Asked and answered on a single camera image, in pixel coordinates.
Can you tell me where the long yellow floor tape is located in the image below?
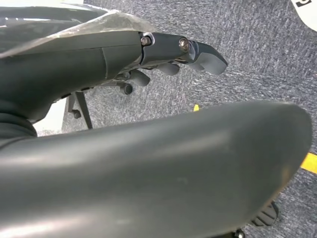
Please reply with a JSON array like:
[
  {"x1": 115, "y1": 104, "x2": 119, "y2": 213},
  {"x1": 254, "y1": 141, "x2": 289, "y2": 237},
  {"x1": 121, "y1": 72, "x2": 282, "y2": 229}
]
[{"x1": 300, "y1": 152, "x2": 317, "y2": 175}]

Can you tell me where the black ribbed plastic part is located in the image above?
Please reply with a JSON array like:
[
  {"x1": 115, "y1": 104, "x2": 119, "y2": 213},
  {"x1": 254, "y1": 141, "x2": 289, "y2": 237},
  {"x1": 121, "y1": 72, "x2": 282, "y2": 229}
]
[{"x1": 249, "y1": 201, "x2": 279, "y2": 228}]

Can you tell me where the white board with black mark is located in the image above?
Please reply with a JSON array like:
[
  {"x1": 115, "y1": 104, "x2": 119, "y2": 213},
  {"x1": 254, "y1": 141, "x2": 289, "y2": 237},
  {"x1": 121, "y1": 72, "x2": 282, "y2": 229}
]
[{"x1": 290, "y1": 0, "x2": 317, "y2": 33}]

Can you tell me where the ribbed grey left arm sleeve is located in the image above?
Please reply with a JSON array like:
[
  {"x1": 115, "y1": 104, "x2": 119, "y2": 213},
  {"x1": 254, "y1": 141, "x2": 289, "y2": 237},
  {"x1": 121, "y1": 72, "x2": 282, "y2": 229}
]
[{"x1": 0, "y1": 110, "x2": 38, "y2": 148}]

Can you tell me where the white panel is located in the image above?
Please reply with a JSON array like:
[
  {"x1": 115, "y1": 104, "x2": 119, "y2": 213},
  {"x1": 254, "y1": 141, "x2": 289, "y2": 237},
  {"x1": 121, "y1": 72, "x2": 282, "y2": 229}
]
[{"x1": 32, "y1": 98, "x2": 67, "y2": 133}]

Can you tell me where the black chair base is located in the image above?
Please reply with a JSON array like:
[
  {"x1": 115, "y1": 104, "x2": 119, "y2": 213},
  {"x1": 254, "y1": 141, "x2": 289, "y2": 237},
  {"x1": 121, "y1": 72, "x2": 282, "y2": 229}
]
[{"x1": 65, "y1": 91, "x2": 94, "y2": 131}]

